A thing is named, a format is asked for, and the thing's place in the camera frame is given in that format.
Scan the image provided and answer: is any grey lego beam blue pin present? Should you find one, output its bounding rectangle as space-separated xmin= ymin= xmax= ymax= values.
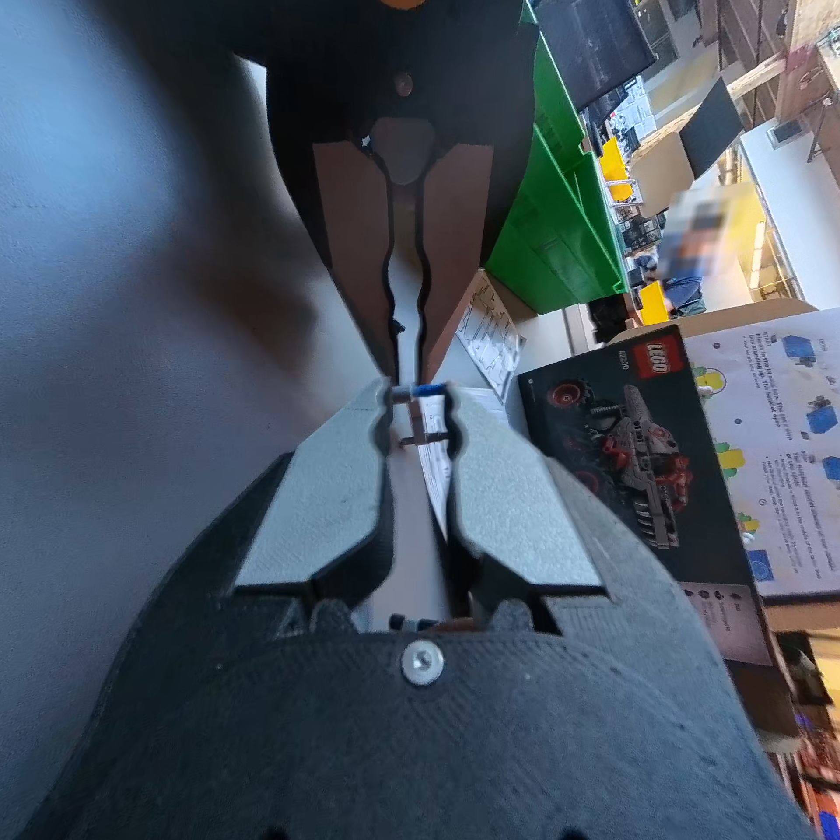
xmin=391 ymin=382 xmax=454 ymax=450

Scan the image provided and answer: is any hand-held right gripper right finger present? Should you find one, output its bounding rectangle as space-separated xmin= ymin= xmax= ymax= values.
xmin=445 ymin=384 xmax=606 ymax=592

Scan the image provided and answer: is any white lego instruction booklet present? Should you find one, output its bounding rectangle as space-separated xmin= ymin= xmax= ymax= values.
xmin=417 ymin=269 xmax=527 ymax=542

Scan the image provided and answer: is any small black flat panel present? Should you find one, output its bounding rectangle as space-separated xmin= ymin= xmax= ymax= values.
xmin=678 ymin=75 xmax=746 ymax=178

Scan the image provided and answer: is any large black flat panel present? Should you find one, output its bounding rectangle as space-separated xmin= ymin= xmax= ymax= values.
xmin=535 ymin=0 xmax=658 ymax=112

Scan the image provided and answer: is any green plastic bin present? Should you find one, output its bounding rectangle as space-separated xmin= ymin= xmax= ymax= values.
xmin=521 ymin=3 xmax=601 ymax=173
xmin=484 ymin=125 xmax=629 ymax=316

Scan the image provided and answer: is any white printed instruction sheet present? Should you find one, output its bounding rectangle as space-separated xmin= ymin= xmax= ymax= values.
xmin=682 ymin=308 xmax=840 ymax=598

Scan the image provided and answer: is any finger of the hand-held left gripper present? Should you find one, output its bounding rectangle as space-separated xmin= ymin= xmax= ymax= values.
xmin=312 ymin=139 xmax=401 ymax=383
xmin=415 ymin=143 xmax=496 ymax=387

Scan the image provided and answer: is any black lego set box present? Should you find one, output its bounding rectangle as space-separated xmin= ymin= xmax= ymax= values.
xmin=517 ymin=325 xmax=775 ymax=664

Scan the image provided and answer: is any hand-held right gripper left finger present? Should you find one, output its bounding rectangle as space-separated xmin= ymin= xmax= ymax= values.
xmin=233 ymin=377 xmax=396 ymax=592

